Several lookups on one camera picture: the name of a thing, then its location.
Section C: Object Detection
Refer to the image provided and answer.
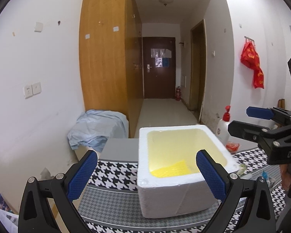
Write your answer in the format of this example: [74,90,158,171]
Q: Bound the floral tissue packet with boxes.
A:
[237,163,247,176]

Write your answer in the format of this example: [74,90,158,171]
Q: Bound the orange wooden wardrobe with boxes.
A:
[79,0,143,138]

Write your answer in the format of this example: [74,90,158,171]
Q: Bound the yellow foam fruit net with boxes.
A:
[151,160,192,178]

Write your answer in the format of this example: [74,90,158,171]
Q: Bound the operator right hand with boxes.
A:
[280,164,291,191]

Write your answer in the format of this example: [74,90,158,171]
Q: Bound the red fire extinguisher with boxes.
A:
[176,86,181,101]

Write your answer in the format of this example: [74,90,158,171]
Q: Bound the dark brown entrance door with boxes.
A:
[142,37,176,99]

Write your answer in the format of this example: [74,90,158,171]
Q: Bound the wooden sticks by wall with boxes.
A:
[278,99,285,109]

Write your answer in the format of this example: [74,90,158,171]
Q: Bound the red packaged snack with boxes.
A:
[225,141,240,154]

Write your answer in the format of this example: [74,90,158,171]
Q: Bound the houndstooth table mat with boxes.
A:
[73,148,285,232]

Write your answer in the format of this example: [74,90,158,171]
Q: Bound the white styrofoam box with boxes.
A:
[137,125,239,219]

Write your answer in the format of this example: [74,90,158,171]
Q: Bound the ceiling lamp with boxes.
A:
[159,0,174,6]

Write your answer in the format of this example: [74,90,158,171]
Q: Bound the light blue bedsheet pile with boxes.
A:
[67,110,129,153]

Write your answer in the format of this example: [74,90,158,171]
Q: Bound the red hanging plastic bag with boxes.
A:
[240,40,264,89]

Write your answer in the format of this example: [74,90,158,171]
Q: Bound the grey crumpled cloth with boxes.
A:
[267,177,277,188]

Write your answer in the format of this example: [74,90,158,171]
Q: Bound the white wall socket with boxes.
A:
[23,82,42,99]

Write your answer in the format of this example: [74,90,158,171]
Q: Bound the white lotion pump bottle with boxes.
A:
[216,105,231,146]

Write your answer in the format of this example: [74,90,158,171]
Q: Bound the white wall switch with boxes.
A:
[35,22,43,33]

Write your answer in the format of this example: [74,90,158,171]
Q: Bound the blue small object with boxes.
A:
[262,171,268,180]

